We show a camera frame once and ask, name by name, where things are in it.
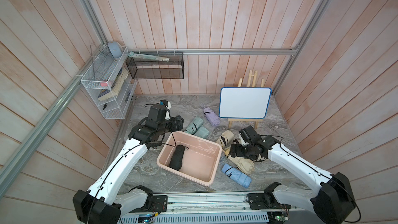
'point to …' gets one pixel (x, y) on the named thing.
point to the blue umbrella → (238, 176)
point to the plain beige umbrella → (245, 165)
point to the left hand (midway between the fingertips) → (177, 123)
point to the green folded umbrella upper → (197, 122)
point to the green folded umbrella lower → (202, 131)
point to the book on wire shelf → (116, 86)
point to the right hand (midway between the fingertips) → (236, 152)
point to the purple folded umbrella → (211, 116)
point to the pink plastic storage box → (201, 158)
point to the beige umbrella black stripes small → (225, 139)
